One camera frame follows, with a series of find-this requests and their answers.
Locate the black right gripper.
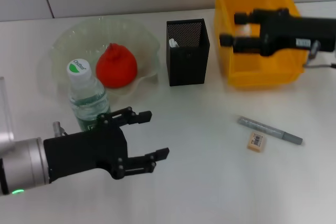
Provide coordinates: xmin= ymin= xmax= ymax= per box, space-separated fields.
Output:
xmin=219 ymin=7 xmax=336 ymax=57

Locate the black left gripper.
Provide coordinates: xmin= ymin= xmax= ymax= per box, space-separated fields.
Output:
xmin=43 ymin=106 xmax=171 ymax=183

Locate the clear green-label water bottle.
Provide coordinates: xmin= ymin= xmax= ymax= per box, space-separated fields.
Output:
xmin=67 ymin=58 xmax=111 ymax=132

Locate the beige eraser with barcode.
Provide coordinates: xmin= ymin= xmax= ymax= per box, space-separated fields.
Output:
xmin=246 ymin=131 xmax=267 ymax=153

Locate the grey marker pen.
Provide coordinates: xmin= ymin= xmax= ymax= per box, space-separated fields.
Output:
xmin=237 ymin=115 xmax=303 ymax=146

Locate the black mesh pen holder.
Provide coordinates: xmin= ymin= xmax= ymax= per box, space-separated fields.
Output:
xmin=166 ymin=18 xmax=211 ymax=87

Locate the pale green glass fruit plate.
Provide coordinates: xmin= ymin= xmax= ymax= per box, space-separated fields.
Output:
xmin=49 ymin=16 xmax=161 ymax=98

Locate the yellow plastic storage bin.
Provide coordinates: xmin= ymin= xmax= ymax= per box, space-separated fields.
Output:
xmin=213 ymin=0 xmax=310 ymax=90

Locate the right gripper cable with connector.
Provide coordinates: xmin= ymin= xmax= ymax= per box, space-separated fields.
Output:
xmin=303 ymin=39 xmax=336 ymax=69

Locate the silver left gripper cable connector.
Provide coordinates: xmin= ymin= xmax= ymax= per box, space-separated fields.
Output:
xmin=52 ymin=121 xmax=68 ymax=137

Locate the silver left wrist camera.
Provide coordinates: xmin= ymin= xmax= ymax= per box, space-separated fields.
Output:
xmin=0 ymin=77 xmax=16 ymax=154

